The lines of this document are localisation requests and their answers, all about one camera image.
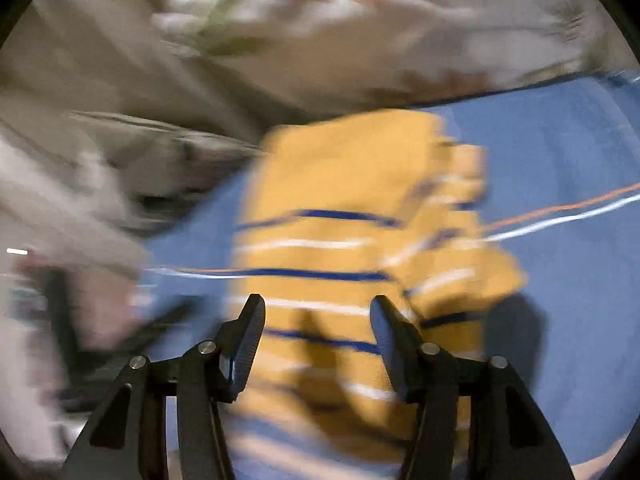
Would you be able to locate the beige curtain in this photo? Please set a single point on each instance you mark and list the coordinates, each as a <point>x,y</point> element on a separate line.
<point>100,60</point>

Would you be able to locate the blue striped bed sheet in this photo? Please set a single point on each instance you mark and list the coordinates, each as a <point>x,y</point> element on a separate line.
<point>575,160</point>

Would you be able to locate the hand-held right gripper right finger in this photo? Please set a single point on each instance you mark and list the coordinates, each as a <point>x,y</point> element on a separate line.
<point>387,340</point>

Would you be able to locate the yellow striped sweater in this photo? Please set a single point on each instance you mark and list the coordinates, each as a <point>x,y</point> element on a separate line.
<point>325,185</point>

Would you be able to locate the leaf print pillow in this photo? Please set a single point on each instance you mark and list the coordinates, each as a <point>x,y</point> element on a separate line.
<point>400,35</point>

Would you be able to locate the tree print pillow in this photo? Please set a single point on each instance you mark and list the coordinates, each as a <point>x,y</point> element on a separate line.
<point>165,160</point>

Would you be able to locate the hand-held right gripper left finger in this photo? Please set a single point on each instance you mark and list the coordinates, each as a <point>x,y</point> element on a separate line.
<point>247,340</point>

